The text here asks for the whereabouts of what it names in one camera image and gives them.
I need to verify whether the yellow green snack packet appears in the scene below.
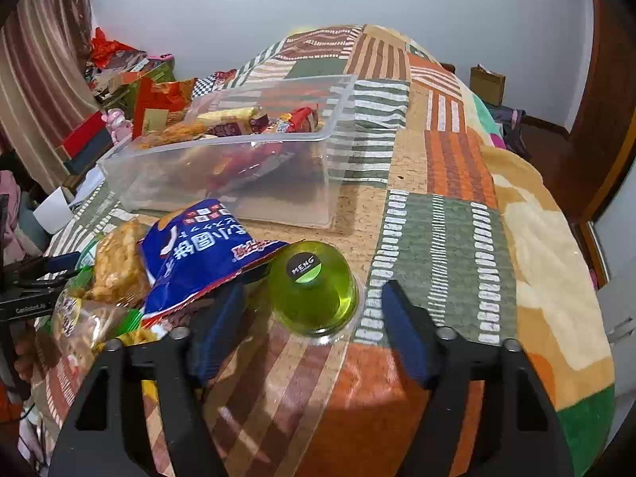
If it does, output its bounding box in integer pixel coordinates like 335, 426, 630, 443
114, 325, 170, 349

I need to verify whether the brown paper bag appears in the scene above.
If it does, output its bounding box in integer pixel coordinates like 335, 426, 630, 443
469, 64, 506, 106

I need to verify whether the brown bread packet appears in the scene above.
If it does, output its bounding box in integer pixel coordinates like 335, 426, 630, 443
50, 283, 150, 388

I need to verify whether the green jelly cup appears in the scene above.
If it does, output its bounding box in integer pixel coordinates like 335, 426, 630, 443
266, 241, 366, 346

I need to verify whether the orange crispy snack packet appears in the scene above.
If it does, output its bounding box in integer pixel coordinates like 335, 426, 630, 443
139, 119, 209, 149

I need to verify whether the clear plastic storage container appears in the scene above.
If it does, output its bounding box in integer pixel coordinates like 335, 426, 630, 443
97, 74, 359, 230

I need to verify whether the red box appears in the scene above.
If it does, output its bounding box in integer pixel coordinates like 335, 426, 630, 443
57, 112, 107, 160

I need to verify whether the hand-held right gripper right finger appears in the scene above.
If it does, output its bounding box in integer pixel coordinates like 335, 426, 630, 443
380, 279, 577, 477

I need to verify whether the dark cloth pile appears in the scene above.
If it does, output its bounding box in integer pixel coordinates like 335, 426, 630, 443
489, 104, 527, 157

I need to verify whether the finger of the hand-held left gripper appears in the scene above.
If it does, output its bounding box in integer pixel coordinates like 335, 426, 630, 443
7, 252, 83, 279
0, 271, 87, 301

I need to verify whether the beige biscuit packet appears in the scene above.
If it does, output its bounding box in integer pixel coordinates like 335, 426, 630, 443
196, 106, 263, 127

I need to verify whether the blue snack packet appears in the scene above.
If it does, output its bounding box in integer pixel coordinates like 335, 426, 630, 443
136, 199, 290, 316

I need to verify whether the dark wooden door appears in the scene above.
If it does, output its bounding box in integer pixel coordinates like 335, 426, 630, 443
566, 0, 636, 224

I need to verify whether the green cardboard box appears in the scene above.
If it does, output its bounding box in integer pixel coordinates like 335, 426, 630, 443
119, 60, 176, 110

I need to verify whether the pink plush toy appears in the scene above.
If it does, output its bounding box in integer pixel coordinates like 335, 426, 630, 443
102, 108, 134, 142

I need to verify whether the checkered patterned quilt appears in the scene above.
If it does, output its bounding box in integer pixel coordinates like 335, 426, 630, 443
191, 70, 239, 95

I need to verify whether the red cartoon snack packet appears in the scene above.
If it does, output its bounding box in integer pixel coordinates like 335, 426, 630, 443
285, 104, 320, 132

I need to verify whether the grey box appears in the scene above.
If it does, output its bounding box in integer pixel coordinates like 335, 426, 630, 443
64, 132, 115, 175

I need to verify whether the red plastic bag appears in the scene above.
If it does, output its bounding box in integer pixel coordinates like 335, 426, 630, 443
89, 27, 132, 68

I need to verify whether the striped brown curtain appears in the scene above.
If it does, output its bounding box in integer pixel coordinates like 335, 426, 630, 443
0, 0, 100, 194

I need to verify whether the white cloth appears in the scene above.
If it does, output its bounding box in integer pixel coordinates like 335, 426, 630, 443
74, 169, 107, 200

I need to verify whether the clear fried snack packet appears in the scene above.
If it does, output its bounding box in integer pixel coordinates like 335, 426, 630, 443
87, 219, 152, 304

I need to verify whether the open white notebook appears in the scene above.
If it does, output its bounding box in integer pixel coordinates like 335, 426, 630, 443
32, 186, 76, 233

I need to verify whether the pile of papers and boxes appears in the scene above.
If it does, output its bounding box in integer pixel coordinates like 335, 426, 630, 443
84, 50, 175, 100

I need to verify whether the patchwork striped blanket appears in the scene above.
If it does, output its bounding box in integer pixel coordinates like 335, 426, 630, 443
30, 24, 617, 477

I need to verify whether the red packet with white label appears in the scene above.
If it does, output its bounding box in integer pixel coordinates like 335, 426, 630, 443
132, 77, 192, 140

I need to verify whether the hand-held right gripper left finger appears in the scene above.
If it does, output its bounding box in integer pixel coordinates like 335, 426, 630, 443
47, 283, 246, 477

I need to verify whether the pink cloth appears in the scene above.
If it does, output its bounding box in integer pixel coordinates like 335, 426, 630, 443
0, 169, 38, 264

